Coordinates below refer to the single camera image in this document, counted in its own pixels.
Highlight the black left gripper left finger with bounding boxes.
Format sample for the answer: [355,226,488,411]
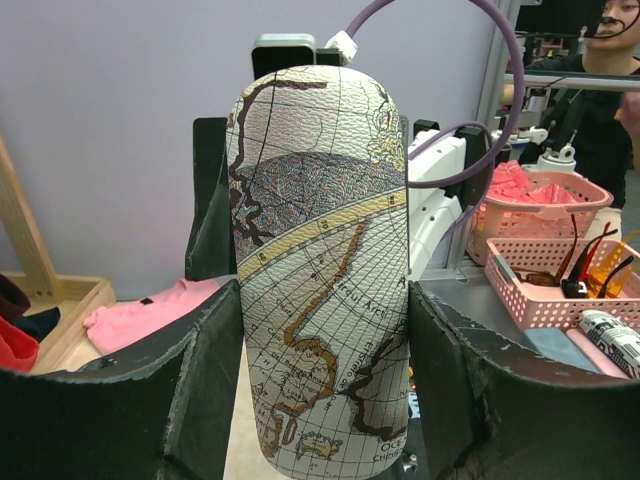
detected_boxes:
[1,281,243,479]

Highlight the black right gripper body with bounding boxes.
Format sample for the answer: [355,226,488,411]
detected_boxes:
[185,117,236,281]

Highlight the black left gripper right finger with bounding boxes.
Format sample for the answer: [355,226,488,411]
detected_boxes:
[408,282,639,479]

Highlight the map print glasses case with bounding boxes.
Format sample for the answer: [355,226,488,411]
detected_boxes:
[226,65,409,479]

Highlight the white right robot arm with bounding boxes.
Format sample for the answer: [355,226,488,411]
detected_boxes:
[185,116,494,281]

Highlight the pink tray of sunglasses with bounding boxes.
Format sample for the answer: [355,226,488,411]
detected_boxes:
[485,238,639,331]

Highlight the pink folded shirt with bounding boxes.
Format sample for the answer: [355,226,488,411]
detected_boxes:
[83,275,236,355]

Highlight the wooden clothes rack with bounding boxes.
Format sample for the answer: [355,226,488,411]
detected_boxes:
[1,145,116,374]

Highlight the patterned white glasses case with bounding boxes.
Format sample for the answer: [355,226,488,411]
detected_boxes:
[579,310,640,380]

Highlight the red garment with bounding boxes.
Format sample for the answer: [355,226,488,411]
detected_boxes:
[0,318,39,372]

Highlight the black garment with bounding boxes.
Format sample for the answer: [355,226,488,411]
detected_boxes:
[1,275,61,342]

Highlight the pink basket with clothes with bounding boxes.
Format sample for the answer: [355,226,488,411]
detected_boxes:
[466,160,613,265]

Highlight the person in black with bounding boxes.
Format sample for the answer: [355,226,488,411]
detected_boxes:
[526,1,639,213]

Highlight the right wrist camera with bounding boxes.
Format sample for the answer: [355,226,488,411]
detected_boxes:
[251,31,358,80]

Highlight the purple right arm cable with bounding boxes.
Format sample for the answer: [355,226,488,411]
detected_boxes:
[344,0,526,236]

